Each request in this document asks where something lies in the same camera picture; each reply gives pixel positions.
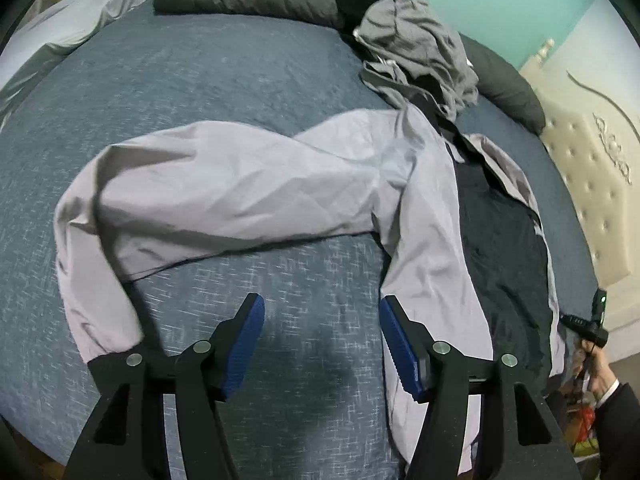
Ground light grey satin blanket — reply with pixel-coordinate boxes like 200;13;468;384
0;0;152;128

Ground cream tufted headboard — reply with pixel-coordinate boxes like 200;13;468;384
520;37;640;307

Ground blue bed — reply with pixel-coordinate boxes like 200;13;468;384
0;0;601;478

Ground black garment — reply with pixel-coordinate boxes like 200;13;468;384
336;0;396;33

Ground person's right forearm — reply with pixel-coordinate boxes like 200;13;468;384
596;379;640;461

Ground light grey jacket black cuffs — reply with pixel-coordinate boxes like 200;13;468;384
54;105;566;476

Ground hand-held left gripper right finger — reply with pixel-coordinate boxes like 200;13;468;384
378;295;583;480

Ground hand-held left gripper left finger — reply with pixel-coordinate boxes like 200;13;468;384
62;292;266;480

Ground person's right hand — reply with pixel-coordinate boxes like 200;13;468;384
570;342;622;404

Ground pile of grey clothes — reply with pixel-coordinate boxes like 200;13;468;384
352;0;481;122

